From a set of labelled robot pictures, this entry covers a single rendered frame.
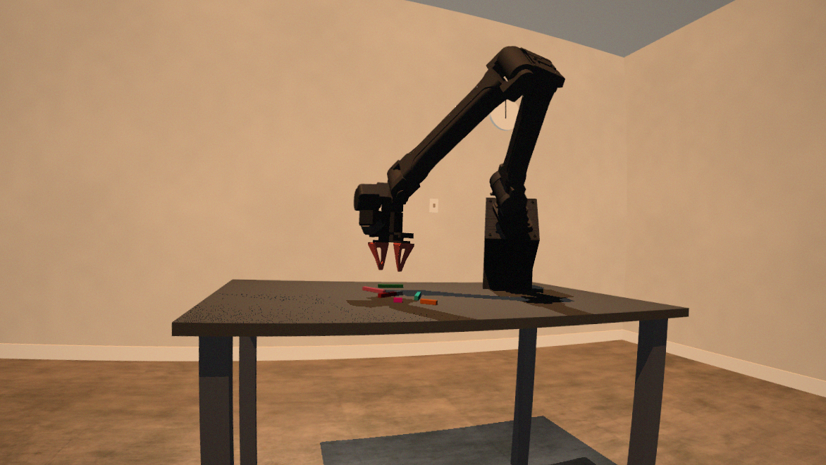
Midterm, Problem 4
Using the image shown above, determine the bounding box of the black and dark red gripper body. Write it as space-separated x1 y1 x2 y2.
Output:
369 232 414 244

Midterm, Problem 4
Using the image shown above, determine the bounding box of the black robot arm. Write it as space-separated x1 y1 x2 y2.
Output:
354 46 565 236

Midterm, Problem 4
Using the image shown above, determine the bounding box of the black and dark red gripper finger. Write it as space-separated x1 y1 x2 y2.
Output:
393 243 414 272
368 242 389 270

